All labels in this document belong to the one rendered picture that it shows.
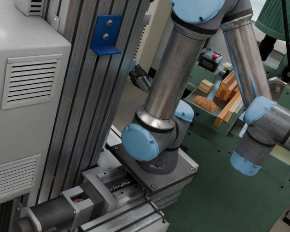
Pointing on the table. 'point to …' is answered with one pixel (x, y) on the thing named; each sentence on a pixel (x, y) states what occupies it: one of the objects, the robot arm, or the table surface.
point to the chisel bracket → (269, 66)
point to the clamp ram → (225, 72)
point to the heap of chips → (205, 103)
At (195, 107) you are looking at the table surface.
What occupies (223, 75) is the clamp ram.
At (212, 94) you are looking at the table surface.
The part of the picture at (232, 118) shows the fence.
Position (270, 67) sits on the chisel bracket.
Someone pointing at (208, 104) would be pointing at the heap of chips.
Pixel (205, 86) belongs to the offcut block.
